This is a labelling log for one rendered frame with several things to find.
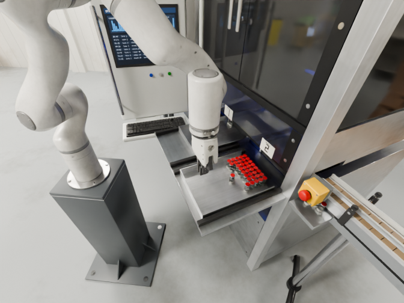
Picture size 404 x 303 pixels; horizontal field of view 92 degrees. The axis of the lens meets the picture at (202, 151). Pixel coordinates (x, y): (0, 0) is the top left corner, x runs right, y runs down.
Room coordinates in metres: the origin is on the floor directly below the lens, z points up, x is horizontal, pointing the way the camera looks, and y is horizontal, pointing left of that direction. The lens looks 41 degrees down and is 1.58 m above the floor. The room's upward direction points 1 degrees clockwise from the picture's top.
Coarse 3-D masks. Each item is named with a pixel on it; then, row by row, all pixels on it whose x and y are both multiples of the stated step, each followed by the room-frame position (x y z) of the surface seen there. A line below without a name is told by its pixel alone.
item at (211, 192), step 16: (224, 160) 0.73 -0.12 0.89; (192, 176) 0.62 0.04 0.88; (208, 176) 0.62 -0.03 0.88; (224, 176) 0.62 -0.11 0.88; (192, 192) 0.52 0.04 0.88; (208, 192) 0.52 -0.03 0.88; (224, 192) 0.53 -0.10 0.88; (240, 192) 0.53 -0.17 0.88; (256, 192) 0.53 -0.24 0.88; (208, 208) 0.45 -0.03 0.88; (224, 208) 0.43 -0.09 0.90
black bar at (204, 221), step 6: (270, 192) 0.52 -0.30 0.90; (276, 192) 0.52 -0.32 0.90; (252, 198) 0.49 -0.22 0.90; (258, 198) 0.49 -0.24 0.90; (264, 198) 0.49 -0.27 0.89; (240, 204) 0.46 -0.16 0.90; (246, 204) 0.46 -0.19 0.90; (222, 210) 0.43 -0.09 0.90; (228, 210) 0.43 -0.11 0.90; (234, 210) 0.43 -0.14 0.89; (210, 216) 0.40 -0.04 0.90; (216, 216) 0.40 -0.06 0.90; (222, 216) 0.41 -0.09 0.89; (198, 222) 0.37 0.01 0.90; (204, 222) 0.37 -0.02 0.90
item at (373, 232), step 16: (336, 176) 0.56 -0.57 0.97; (336, 192) 0.48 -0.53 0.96; (352, 192) 0.48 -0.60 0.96; (336, 208) 0.43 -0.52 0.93; (352, 208) 0.39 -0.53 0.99; (368, 208) 0.43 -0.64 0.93; (336, 224) 0.40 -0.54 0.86; (352, 224) 0.37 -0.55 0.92; (368, 224) 0.36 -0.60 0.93; (384, 224) 0.37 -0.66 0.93; (352, 240) 0.34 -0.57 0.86; (368, 240) 0.31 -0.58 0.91; (384, 240) 0.31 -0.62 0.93; (400, 240) 0.31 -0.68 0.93; (368, 256) 0.28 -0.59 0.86; (384, 256) 0.26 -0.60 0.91; (400, 256) 0.26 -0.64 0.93; (384, 272) 0.23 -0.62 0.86; (400, 272) 0.22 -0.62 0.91; (400, 288) 0.19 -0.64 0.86
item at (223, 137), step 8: (224, 120) 1.11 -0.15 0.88; (184, 128) 1.00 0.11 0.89; (224, 128) 1.02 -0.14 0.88; (232, 128) 1.02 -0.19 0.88; (184, 136) 0.90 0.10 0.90; (224, 136) 0.93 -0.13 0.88; (232, 136) 0.94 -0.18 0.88; (240, 136) 0.94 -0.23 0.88; (224, 144) 0.82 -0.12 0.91; (192, 152) 0.78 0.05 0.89
